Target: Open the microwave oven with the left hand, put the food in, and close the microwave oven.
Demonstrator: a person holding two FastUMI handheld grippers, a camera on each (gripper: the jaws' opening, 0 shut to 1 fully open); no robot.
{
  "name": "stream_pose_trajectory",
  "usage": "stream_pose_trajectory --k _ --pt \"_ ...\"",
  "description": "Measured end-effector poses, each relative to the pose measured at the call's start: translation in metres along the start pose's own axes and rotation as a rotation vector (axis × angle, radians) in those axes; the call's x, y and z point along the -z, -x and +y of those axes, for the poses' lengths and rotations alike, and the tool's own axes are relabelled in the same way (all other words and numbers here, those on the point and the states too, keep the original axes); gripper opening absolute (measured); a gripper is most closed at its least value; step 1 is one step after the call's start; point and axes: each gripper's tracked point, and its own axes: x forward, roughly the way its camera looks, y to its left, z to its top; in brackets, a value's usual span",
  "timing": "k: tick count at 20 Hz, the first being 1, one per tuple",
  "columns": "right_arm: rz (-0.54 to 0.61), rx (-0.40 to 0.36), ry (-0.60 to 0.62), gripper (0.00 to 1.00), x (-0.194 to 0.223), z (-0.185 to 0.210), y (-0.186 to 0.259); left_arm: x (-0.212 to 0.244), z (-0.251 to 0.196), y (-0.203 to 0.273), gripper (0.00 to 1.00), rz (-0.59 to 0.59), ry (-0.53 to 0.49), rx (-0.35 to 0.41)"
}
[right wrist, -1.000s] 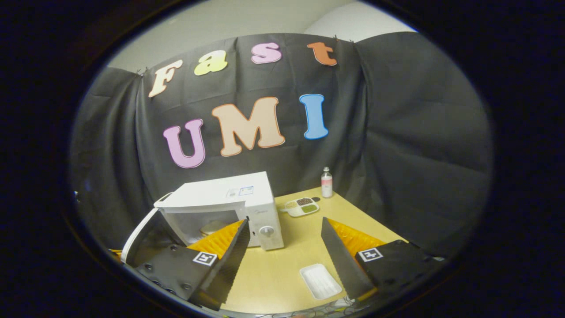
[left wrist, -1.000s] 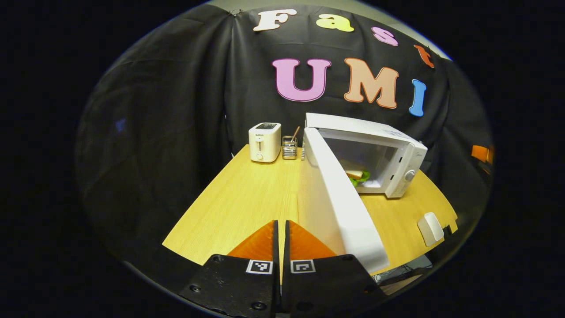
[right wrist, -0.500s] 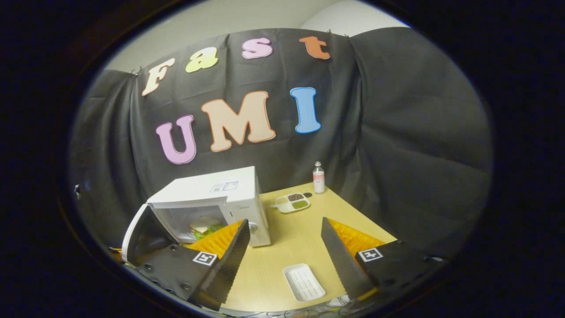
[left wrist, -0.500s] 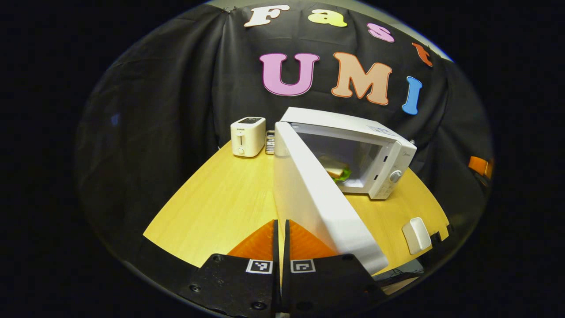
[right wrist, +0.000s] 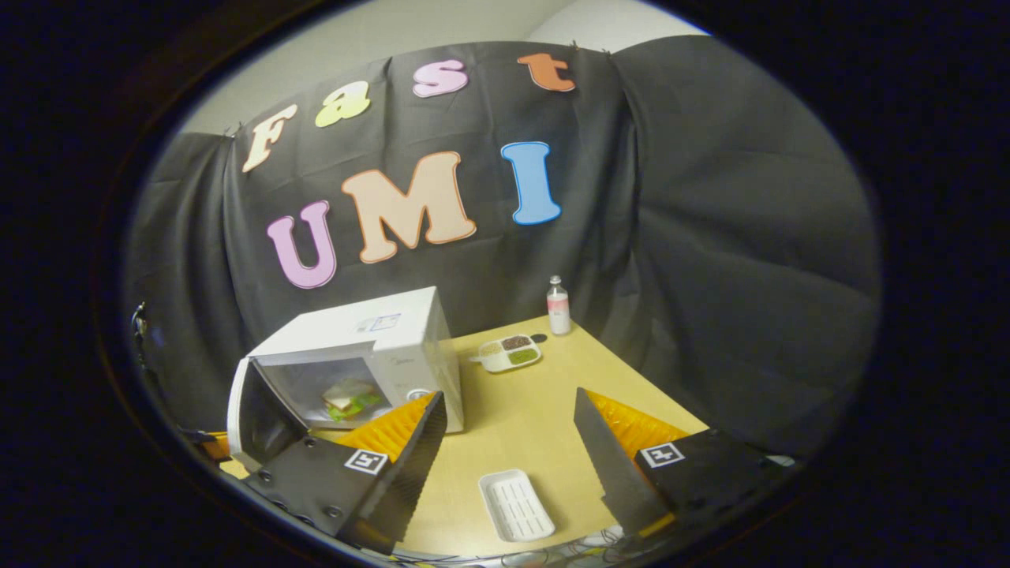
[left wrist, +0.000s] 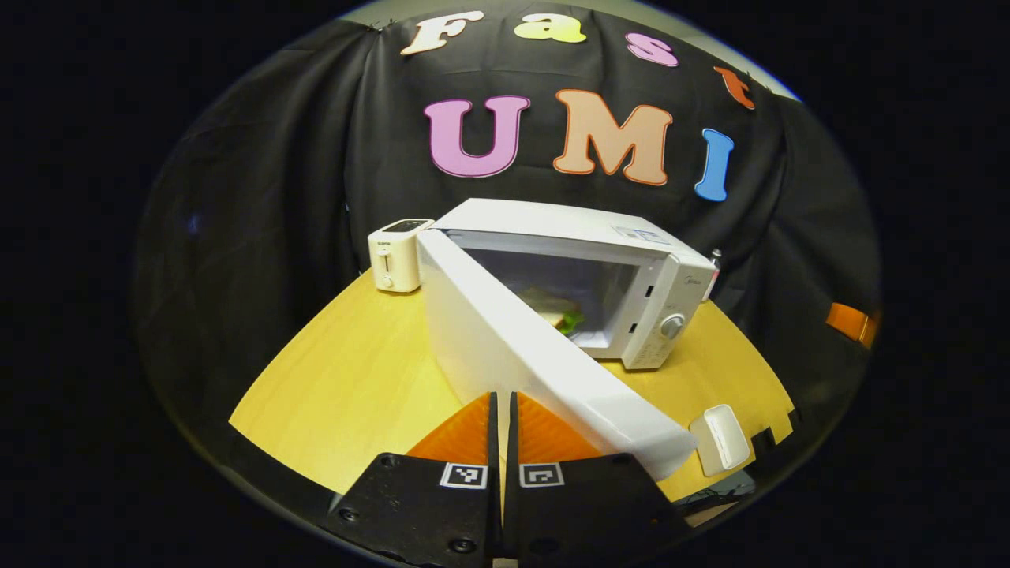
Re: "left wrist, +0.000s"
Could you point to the white toaster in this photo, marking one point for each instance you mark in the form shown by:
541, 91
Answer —
398, 256

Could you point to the black backdrop cloth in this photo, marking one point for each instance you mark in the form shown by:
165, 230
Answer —
276, 197

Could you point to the white microwave oven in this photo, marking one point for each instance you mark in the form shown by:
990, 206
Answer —
552, 229

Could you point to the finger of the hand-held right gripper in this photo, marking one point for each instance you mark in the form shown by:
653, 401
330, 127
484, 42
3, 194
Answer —
848, 322

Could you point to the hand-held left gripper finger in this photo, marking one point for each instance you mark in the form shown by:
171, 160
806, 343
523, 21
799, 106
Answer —
511, 442
494, 442

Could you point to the sandwich with green lettuce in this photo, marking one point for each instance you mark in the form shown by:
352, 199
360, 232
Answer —
556, 312

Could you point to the small clear pink-label bottle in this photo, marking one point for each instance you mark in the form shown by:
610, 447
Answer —
716, 256

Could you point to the small white plastic tray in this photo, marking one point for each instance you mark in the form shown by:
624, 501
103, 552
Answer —
722, 438

